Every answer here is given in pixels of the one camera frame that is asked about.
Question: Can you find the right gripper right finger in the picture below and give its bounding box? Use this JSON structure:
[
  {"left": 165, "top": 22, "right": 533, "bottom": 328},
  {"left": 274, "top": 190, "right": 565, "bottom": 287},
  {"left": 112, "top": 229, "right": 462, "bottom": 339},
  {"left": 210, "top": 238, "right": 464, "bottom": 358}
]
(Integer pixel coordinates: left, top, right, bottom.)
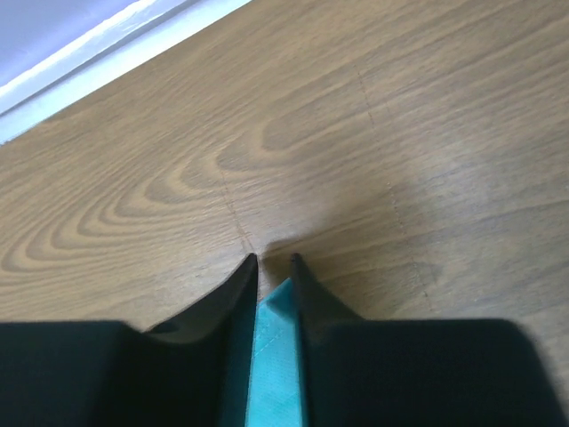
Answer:
[{"left": 291, "top": 254, "right": 568, "bottom": 426}]

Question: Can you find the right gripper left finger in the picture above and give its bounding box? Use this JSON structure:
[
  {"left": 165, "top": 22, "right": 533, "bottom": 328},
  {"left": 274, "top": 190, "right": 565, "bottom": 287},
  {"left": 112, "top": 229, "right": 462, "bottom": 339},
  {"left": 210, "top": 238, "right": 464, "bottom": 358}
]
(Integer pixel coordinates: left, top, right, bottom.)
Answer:
[{"left": 1, "top": 254, "right": 259, "bottom": 426}]

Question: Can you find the turquoise t shirt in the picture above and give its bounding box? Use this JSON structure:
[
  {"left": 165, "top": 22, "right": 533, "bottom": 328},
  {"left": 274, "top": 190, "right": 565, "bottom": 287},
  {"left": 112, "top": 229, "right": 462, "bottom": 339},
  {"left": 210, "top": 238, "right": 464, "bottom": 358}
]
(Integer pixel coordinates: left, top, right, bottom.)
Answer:
[{"left": 220, "top": 278, "right": 305, "bottom": 426}]

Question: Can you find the aluminium frame rail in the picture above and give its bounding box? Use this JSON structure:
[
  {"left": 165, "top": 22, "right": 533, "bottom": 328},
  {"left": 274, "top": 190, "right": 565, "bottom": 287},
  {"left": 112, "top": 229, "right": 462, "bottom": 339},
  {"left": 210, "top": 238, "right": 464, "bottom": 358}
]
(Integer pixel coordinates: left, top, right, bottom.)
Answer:
[{"left": 1, "top": 1, "right": 244, "bottom": 143}]

